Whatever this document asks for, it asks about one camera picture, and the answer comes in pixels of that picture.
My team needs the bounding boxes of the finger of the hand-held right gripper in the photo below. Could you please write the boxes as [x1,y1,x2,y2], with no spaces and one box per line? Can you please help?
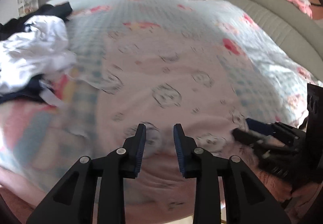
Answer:
[232,128,265,147]
[246,118,275,136]

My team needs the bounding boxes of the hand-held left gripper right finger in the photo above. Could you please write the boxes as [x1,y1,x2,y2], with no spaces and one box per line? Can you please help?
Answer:
[174,124,292,224]

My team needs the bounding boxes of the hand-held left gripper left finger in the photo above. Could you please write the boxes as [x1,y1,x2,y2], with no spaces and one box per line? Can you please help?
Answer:
[26,123,147,224]

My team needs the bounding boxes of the pink cartoon print pants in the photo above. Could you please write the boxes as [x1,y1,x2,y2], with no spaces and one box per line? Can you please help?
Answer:
[97,34,255,210]

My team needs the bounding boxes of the grey padded headboard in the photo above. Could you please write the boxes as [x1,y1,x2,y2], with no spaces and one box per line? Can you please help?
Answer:
[213,0,323,80]

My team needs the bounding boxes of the pink and white plush toy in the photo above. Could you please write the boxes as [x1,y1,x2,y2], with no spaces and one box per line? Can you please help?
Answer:
[285,0,313,18]

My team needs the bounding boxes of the navy striped garment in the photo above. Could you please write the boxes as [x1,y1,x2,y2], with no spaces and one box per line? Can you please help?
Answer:
[0,80,51,104]

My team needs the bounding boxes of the checkered cartoon print blanket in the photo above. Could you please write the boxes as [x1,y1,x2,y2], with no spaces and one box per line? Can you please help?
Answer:
[0,0,318,217]

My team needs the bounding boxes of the white garment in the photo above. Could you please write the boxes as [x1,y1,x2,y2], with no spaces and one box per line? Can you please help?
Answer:
[0,15,77,95]

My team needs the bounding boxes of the black garment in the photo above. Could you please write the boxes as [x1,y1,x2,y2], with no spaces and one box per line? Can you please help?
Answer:
[0,3,73,40]

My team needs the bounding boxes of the white shelf rack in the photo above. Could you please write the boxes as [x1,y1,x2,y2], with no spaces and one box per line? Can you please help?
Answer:
[17,0,38,17]

